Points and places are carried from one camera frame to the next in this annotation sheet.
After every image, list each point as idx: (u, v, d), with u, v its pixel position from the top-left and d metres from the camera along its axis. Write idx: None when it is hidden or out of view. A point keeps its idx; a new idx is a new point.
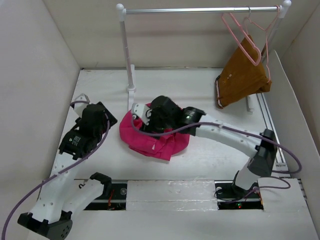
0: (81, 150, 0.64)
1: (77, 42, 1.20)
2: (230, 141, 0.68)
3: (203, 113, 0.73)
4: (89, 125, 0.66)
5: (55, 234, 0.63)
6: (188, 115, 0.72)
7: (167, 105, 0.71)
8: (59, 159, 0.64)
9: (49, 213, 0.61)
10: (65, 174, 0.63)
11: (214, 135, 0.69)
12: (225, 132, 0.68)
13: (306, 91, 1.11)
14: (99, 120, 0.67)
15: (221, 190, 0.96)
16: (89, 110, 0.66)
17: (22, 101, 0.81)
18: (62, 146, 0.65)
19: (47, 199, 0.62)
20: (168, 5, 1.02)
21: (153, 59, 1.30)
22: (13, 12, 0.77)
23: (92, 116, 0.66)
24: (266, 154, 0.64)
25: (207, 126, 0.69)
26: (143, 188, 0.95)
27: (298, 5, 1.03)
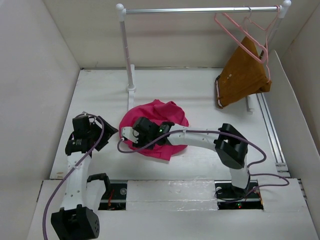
0: (85, 146, 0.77)
1: (77, 42, 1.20)
2: (195, 143, 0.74)
3: (173, 124, 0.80)
4: (83, 130, 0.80)
5: (91, 217, 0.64)
6: (161, 129, 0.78)
7: (144, 124, 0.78)
8: (70, 157, 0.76)
9: (79, 198, 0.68)
10: (81, 166, 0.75)
11: (182, 140, 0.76)
12: (188, 135, 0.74)
13: (305, 91, 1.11)
14: (87, 124, 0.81)
15: (221, 190, 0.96)
16: (77, 119, 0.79)
17: (22, 100, 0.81)
18: (68, 150, 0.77)
19: (72, 190, 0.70)
20: (168, 5, 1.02)
21: (153, 59, 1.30)
22: (12, 12, 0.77)
23: (81, 123, 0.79)
24: (224, 147, 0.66)
25: (174, 134, 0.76)
26: (143, 188, 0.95)
27: (298, 5, 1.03)
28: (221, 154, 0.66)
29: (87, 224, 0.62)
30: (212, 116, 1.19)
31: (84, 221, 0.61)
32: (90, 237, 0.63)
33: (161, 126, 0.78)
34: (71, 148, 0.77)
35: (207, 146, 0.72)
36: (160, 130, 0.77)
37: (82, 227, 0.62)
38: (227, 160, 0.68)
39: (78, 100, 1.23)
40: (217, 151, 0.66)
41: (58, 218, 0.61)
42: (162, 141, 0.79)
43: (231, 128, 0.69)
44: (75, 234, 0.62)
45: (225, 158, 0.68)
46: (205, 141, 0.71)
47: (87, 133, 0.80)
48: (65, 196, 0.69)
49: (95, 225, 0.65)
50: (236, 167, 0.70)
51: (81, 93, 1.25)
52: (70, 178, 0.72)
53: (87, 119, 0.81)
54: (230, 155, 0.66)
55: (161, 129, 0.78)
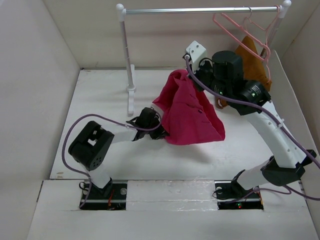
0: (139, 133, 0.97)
1: (78, 42, 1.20)
2: (272, 145, 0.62)
3: (268, 100, 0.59)
4: (143, 120, 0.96)
5: (102, 152, 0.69)
6: (253, 92, 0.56)
7: (236, 66, 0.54)
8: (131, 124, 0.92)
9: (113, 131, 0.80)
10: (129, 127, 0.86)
11: (266, 129, 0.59)
12: (280, 133, 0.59)
13: (306, 91, 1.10)
14: (150, 118, 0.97)
15: (221, 190, 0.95)
16: (146, 110, 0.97)
17: (22, 101, 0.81)
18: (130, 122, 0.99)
19: (116, 128, 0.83)
20: (168, 5, 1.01)
21: (153, 59, 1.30)
22: (12, 12, 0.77)
23: (146, 114, 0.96)
24: (300, 174, 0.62)
25: (265, 117, 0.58)
26: (143, 188, 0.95)
27: (299, 5, 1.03)
28: (290, 176, 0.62)
29: (99, 148, 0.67)
30: None
31: (101, 145, 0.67)
32: (86, 163, 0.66)
33: (253, 89, 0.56)
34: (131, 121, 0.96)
35: (276, 154, 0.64)
36: (253, 94, 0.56)
37: (95, 147, 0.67)
38: (276, 175, 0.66)
39: (78, 100, 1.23)
40: (293, 173, 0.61)
41: (91, 125, 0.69)
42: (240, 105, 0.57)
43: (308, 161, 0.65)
44: (84, 149, 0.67)
45: (279, 175, 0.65)
46: (288, 154, 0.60)
47: (145, 123, 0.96)
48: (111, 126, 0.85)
49: (96, 161, 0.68)
50: (269, 177, 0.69)
51: (81, 93, 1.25)
52: (118, 126, 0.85)
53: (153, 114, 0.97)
54: (290, 179, 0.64)
55: (253, 93, 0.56)
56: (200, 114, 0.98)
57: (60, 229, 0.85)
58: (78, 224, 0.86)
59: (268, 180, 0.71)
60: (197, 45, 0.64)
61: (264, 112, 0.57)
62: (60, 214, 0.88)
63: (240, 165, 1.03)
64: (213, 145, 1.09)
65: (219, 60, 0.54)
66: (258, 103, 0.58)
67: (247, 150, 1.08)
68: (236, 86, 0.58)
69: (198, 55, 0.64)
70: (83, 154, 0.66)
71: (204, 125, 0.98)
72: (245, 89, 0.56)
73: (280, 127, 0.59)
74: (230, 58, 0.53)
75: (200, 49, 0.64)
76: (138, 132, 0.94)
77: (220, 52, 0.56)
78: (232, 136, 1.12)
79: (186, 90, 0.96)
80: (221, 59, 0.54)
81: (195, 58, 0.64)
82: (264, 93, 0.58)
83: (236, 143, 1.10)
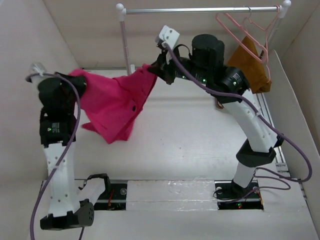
0: (66, 135, 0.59)
1: (78, 42, 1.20)
2: (249, 132, 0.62)
3: (248, 87, 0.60)
4: (57, 107, 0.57)
5: (84, 216, 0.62)
6: (234, 80, 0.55)
7: (218, 52, 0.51)
8: (48, 152, 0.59)
9: (69, 205, 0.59)
10: (64, 163, 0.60)
11: (244, 118, 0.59)
12: (257, 122, 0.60)
13: (306, 91, 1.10)
14: (61, 98, 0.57)
15: (221, 190, 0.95)
16: (45, 93, 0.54)
17: (22, 100, 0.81)
18: (44, 140, 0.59)
19: (58, 194, 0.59)
20: (168, 5, 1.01)
21: (153, 59, 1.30)
22: (13, 12, 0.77)
23: (52, 97, 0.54)
24: (272, 156, 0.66)
25: (244, 106, 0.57)
26: (143, 188, 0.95)
27: (299, 5, 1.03)
28: (263, 159, 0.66)
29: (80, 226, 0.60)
30: (212, 116, 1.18)
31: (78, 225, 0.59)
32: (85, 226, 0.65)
33: (234, 77, 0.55)
34: (47, 138, 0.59)
35: (251, 140, 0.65)
36: (234, 83, 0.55)
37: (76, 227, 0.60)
38: (251, 159, 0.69)
39: None
40: (265, 157, 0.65)
41: (48, 224, 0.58)
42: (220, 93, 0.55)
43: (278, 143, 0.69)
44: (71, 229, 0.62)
45: (253, 159, 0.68)
46: (262, 140, 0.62)
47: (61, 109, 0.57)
48: (51, 200, 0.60)
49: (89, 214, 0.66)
50: (243, 160, 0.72)
51: None
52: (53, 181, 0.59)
53: (61, 89, 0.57)
54: (262, 162, 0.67)
55: (234, 82, 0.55)
56: (132, 112, 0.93)
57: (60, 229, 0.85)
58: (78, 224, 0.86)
59: (241, 162, 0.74)
60: (170, 30, 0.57)
61: (244, 101, 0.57)
62: None
63: None
64: (213, 145, 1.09)
65: (202, 46, 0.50)
66: (238, 91, 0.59)
67: None
68: (216, 74, 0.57)
69: (174, 41, 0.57)
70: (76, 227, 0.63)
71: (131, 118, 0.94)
72: (226, 77, 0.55)
73: (257, 116, 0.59)
74: (212, 44, 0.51)
75: (174, 35, 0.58)
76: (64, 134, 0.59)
77: (200, 37, 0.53)
78: (232, 136, 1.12)
79: (140, 80, 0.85)
80: (203, 45, 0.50)
81: (171, 44, 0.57)
82: (244, 81, 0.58)
83: (236, 143, 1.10)
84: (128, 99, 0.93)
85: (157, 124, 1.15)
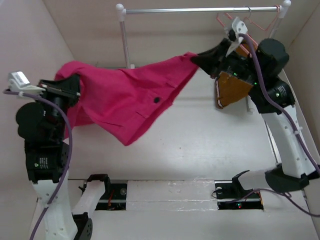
0: (55, 171, 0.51)
1: (78, 43, 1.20)
2: (284, 151, 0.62)
3: (291, 102, 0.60)
4: (44, 139, 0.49)
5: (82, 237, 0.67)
6: (278, 92, 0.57)
7: (281, 63, 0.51)
8: (38, 188, 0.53)
9: (64, 237, 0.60)
10: (57, 198, 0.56)
11: (281, 133, 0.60)
12: (293, 141, 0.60)
13: (306, 91, 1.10)
14: (48, 129, 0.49)
15: (221, 190, 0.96)
16: (29, 129, 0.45)
17: (22, 101, 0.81)
18: (32, 176, 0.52)
19: (54, 227, 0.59)
20: (168, 5, 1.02)
21: (153, 59, 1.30)
22: (13, 12, 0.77)
23: (36, 133, 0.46)
24: (303, 185, 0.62)
25: (283, 121, 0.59)
26: (143, 188, 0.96)
27: (299, 5, 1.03)
28: (293, 183, 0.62)
29: None
30: (212, 116, 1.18)
31: None
32: None
33: (278, 89, 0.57)
34: (34, 173, 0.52)
35: (284, 162, 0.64)
36: (278, 94, 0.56)
37: None
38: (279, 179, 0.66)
39: None
40: (296, 183, 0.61)
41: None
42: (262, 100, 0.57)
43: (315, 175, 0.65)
44: None
45: (282, 180, 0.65)
46: (296, 162, 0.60)
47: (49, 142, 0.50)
48: (46, 233, 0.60)
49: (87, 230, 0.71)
50: (271, 182, 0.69)
51: None
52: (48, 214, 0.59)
53: (47, 119, 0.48)
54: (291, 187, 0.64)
55: (277, 93, 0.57)
56: (154, 104, 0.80)
57: None
58: None
59: (269, 185, 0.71)
60: (241, 23, 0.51)
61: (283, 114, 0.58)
62: None
63: (240, 165, 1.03)
64: (213, 145, 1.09)
65: (267, 52, 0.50)
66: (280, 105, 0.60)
67: (247, 150, 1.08)
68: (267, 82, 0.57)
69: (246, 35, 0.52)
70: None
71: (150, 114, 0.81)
72: (271, 87, 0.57)
73: (295, 134, 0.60)
74: (278, 53, 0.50)
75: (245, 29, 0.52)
76: (54, 169, 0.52)
77: (268, 42, 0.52)
78: (232, 136, 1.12)
79: (170, 71, 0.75)
80: (270, 52, 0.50)
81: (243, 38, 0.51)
82: (289, 96, 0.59)
83: (236, 143, 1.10)
84: (145, 92, 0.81)
85: (157, 124, 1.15)
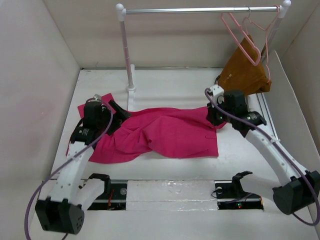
0: (90, 138, 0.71)
1: (78, 42, 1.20)
2: (271, 160, 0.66)
3: (264, 122, 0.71)
4: (92, 119, 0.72)
5: (75, 214, 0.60)
6: (249, 116, 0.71)
7: (239, 98, 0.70)
8: (72, 147, 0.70)
9: (68, 192, 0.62)
10: (79, 158, 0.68)
11: (261, 145, 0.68)
12: (273, 149, 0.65)
13: (306, 91, 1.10)
14: (99, 114, 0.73)
15: (221, 190, 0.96)
16: (89, 105, 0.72)
17: (22, 101, 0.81)
18: (72, 137, 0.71)
19: (64, 180, 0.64)
20: (168, 5, 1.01)
21: (153, 59, 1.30)
22: (12, 11, 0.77)
23: (92, 111, 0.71)
24: (297, 190, 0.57)
25: (258, 134, 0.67)
26: (143, 188, 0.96)
27: (299, 5, 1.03)
28: (288, 192, 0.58)
29: (68, 219, 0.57)
30: None
31: (66, 216, 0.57)
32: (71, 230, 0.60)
33: (249, 113, 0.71)
34: (75, 136, 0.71)
35: (278, 173, 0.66)
36: (249, 117, 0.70)
37: (63, 220, 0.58)
38: (283, 198, 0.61)
39: (78, 100, 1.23)
40: (288, 186, 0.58)
41: (42, 207, 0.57)
42: (239, 125, 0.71)
43: (318, 180, 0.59)
44: (56, 226, 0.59)
45: (284, 196, 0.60)
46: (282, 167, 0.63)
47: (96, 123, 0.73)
48: (55, 185, 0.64)
49: (77, 222, 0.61)
50: (283, 206, 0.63)
51: (81, 93, 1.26)
52: (65, 169, 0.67)
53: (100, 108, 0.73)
54: (293, 197, 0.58)
55: (249, 117, 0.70)
56: (210, 130, 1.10)
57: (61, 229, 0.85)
58: None
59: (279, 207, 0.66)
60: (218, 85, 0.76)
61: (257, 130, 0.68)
62: None
63: (240, 164, 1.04)
64: None
65: (227, 93, 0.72)
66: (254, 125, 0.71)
67: (246, 150, 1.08)
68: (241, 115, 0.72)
69: (219, 92, 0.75)
70: (61, 228, 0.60)
71: (197, 149, 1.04)
72: (245, 115, 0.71)
73: (272, 143, 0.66)
74: (234, 92, 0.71)
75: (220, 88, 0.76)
76: (91, 136, 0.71)
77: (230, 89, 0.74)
78: (232, 136, 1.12)
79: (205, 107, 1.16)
80: (228, 93, 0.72)
81: (216, 93, 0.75)
82: (260, 117, 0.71)
83: (236, 144, 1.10)
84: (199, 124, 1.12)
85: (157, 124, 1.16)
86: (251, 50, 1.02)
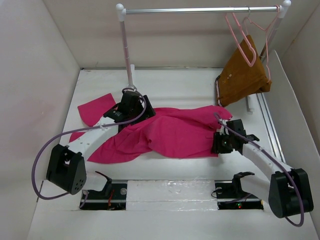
0: (120, 120, 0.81)
1: (78, 42, 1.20)
2: (262, 164, 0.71)
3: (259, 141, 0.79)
4: (127, 106, 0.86)
5: (80, 174, 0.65)
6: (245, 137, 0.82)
7: (236, 124, 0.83)
8: (102, 119, 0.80)
9: (84, 149, 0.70)
10: (106, 129, 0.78)
11: (253, 155, 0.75)
12: (262, 154, 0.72)
13: (306, 91, 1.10)
14: (133, 103, 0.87)
15: (221, 190, 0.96)
16: (128, 94, 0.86)
17: (22, 101, 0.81)
18: (106, 113, 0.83)
19: (85, 139, 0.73)
20: (168, 5, 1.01)
21: (153, 59, 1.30)
22: (12, 11, 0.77)
23: (129, 99, 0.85)
24: (281, 181, 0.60)
25: (250, 146, 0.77)
26: (143, 188, 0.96)
27: (299, 5, 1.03)
28: (274, 186, 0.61)
29: (72, 172, 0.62)
30: None
31: (72, 167, 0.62)
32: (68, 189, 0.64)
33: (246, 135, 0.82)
34: (108, 113, 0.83)
35: (268, 175, 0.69)
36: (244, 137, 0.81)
37: (68, 173, 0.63)
38: (275, 198, 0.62)
39: (78, 100, 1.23)
40: (272, 179, 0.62)
41: (59, 149, 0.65)
42: (236, 145, 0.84)
43: (303, 178, 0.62)
44: (60, 176, 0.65)
45: (275, 196, 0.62)
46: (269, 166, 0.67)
47: (129, 110, 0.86)
48: (77, 140, 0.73)
49: (77, 182, 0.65)
50: (276, 212, 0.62)
51: (81, 93, 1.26)
52: (90, 131, 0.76)
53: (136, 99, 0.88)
54: (279, 191, 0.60)
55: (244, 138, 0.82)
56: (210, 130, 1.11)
57: (60, 229, 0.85)
58: (78, 225, 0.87)
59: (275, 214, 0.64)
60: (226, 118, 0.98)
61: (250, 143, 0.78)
62: (61, 214, 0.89)
63: (240, 164, 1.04)
64: None
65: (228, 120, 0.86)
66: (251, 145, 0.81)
67: None
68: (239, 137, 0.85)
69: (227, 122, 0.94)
70: (62, 183, 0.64)
71: (196, 149, 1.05)
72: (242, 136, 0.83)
73: (261, 150, 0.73)
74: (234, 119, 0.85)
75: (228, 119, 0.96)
76: (121, 118, 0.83)
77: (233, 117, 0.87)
78: None
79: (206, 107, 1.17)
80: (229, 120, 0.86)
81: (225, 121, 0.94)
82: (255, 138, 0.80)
83: None
84: (198, 123, 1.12)
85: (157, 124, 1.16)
86: (248, 51, 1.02)
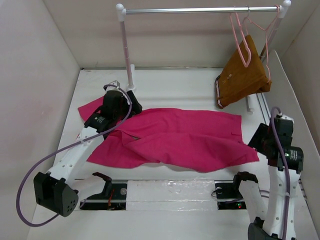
0: (103, 126, 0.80)
1: (78, 42, 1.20)
2: (272, 206, 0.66)
3: (298, 170, 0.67)
4: (109, 109, 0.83)
5: (69, 197, 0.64)
6: (288, 152, 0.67)
7: (283, 126, 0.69)
8: (83, 131, 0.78)
9: (67, 173, 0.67)
10: (87, 143, 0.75)
11: (275, 189, 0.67)
12: (281, 200, 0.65)
13: (306, 91, 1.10)
14: (116, 105, 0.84)
15: (221, 190, 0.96)
16: (109, 96, 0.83)
17: (22, 101, 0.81)
18: (87, 123, 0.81)
19: (67, 161, 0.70)
20: (168, 5, 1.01)
21: (153, 59, 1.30)
22: (12, 12, 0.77)
23: (110, 101, 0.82)
24: None
25: (280, 177, 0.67)
26: (143, 188, 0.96)
27: (299, 4, 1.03)
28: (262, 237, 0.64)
29: (59, 200, 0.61)
30: None
31: (58, 196, 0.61)
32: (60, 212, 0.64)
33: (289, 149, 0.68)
34: (90, 122, 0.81)
35: (266, 217, 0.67)
36: (287, 152, 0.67)
37: (56, 200, 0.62)
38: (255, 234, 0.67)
39: (78, 100, 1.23)
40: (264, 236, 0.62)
41: (41, 180, 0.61)
42: (271, 153, 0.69)
43: None
44: (49, 202, 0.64)
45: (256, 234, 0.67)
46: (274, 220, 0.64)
47: (112, 112, 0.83)
48: (58, 163, 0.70)
49: (69, 205, 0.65)
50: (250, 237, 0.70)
51: (81, 93, 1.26)
52: (71, 149, 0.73)
53: (118, 100, 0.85)
54: None
55: (287, 153, 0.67)
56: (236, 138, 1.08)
57: (60, 229, 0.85)
58: (78, 224, 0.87)
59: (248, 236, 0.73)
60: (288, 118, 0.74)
61: (283, 175, 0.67)
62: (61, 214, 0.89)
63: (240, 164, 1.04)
64: None
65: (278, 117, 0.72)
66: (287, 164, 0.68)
67: None
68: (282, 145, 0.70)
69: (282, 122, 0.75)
70: (52, 206, 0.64)
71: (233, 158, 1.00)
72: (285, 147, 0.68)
73: (286, 196, 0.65)
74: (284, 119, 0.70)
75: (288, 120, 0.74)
76: (106, 124, 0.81)
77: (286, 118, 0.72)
78: None
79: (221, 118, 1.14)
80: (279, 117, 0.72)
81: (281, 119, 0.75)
82: (298, 162, 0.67)
83: None
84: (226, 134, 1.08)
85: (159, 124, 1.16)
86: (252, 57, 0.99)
